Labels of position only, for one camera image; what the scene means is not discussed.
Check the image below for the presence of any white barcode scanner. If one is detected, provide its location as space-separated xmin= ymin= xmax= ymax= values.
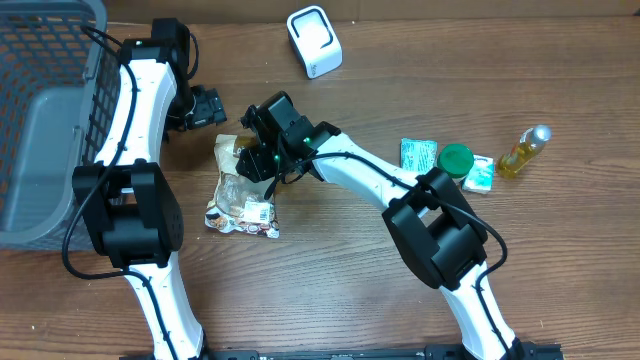
xmin=286 ymin=5 xmax=343 ymax=79

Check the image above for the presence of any grey plastic mesh basket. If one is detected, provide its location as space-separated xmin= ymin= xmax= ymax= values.
xmin=1 ymin=0 xmax=120 ymax=250

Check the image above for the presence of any green lid white jar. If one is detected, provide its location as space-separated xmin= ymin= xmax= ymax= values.
xmin=436 ymin=144 xmax=474 ymax=183

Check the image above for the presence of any teal wet wipes pack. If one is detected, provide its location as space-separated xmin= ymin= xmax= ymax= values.
xmin=400 ymin=138 xmax=438 ymax=174

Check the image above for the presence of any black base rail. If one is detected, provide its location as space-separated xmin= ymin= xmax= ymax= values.
xmin=119 ymin=344 xmax=566 ymax=360

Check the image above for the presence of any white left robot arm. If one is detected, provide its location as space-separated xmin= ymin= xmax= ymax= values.
xmin=62 ymin=18 xmax=227 ymax=359

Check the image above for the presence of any small teal tissue pack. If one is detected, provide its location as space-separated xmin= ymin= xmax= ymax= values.
xmin=462 ymin=155 xmax=495 ymax=194

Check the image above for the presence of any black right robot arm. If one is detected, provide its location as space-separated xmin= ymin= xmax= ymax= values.
xmin=236 ymin=91 xmax=522 ymax=359

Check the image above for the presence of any yellow dish soap bottle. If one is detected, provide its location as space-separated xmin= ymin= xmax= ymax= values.
xmin=496 ymin=124 xmax=552 ymax=178

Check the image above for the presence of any brown nut snack bag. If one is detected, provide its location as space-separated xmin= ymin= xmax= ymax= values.
xmin=204 ymin=134 xmax=280 ymax=239

